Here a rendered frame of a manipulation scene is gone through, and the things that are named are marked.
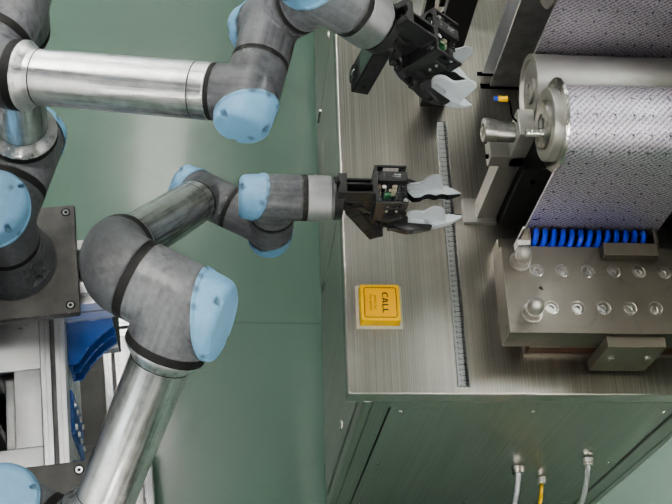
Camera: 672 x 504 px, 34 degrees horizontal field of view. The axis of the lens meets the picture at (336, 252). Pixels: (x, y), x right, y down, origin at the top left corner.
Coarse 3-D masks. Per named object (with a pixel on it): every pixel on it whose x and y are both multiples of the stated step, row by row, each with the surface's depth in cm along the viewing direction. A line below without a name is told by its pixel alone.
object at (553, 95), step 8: (552, 88) 172; (544, 96) 175; (552, 96) 170; (560, 96) 170; (552, 104) 170; (560, 104) 169; (552, 112) 170; (560, 112) 169; (552, 120) 170; (560, 120) 169; (552, 128) 170; (560, 128) 169; (552, 136) 170; (560, 136) 169; (536, 144) 179; (552, 144) 170; (560, 144) 170; (544, 152) 174; (552, 152) 171; (544, 160) 174; (552, 160) 174
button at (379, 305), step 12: (360, 288) 195; (372, 288) 195; (384, 288) 195; (396, 288) 195; (360, 300) 194; (372, 300) 194; (384, 300) 194; (396, 300) 194; (360, 312) 193; (372, 312) 193; (384, 312) 193; (396, 312) 193; (360, 324) 194; (372, 324) 194; (384, 324) 194; (396, 324) 194
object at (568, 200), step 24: (552, 192) 181; (576, 192) 181; (600, 192) 181; (624, 192) 182; (648, 192) 182; (552, 216) 188; (576, 216) 188; (600, 216) 189; (624, 216) 189; (648, 216) 189
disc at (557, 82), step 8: (552, 80) 175; (560, 80) 171; (560, 88) 171; (568, 96) 168; (568, 104) 168; (568, 112) 167; (568, 120) 167; (568, 128) 167; (568, 136) 168; (560, 152) 170; (560, 160) 170; (552, 168) 174
